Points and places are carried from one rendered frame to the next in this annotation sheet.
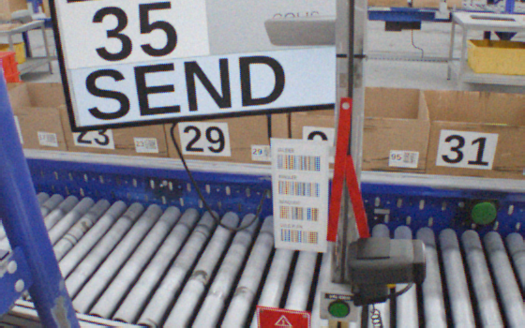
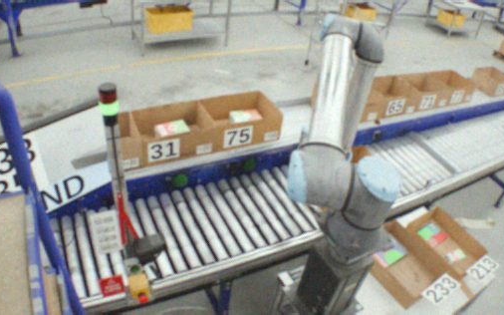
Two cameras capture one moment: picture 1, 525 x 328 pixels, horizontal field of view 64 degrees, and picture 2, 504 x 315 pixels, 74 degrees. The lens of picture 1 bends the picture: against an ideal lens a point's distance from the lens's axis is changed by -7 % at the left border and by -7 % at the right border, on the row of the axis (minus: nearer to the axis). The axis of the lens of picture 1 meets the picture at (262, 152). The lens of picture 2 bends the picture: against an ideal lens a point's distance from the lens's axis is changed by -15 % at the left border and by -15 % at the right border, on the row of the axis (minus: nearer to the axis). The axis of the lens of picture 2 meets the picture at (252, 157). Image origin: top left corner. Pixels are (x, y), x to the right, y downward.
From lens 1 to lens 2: 0.70 m
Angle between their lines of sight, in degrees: 40
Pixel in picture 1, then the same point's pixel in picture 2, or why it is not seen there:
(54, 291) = not seen: outside the picture
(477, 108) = (163, 114)
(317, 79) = (98, 175)
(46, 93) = not seen: outside the picture
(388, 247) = (149, 241)
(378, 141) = not seen: hidden behind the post
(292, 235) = (107, 247)
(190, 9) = (37, 168)
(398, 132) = (125, 151)
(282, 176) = (98, 227)
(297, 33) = (87, 161)
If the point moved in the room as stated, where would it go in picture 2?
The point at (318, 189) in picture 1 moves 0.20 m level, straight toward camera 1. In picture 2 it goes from (114, 227) to (135, 273)
